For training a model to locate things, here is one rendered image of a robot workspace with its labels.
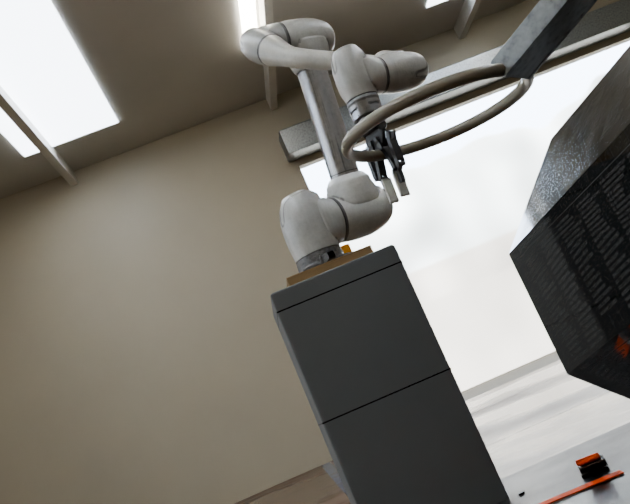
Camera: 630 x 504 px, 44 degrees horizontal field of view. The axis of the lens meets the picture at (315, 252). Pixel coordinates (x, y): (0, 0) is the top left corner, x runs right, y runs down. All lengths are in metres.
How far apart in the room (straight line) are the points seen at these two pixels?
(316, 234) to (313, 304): 0.27
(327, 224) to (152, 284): 6.21
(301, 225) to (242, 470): 6.04
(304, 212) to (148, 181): 6.50
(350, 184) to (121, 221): 6.41
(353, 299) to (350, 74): 0.64
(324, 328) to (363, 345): 0.12
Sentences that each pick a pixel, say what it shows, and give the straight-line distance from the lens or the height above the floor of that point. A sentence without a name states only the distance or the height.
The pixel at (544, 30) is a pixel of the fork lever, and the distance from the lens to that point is 1.75.
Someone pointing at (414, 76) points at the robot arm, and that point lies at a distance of 2.21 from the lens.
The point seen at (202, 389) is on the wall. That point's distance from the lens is 8.34.
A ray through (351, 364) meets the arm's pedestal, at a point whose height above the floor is 0.52.
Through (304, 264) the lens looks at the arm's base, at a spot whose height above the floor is 0.87.
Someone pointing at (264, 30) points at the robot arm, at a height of 1.61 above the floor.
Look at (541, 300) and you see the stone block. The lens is 2.12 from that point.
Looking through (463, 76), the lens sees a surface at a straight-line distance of 1.71.
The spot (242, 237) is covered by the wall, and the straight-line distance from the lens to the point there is 8.55.
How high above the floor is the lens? 0.41
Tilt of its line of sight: 12 degrees up
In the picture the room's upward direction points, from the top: 23 degrees counter-clockwise
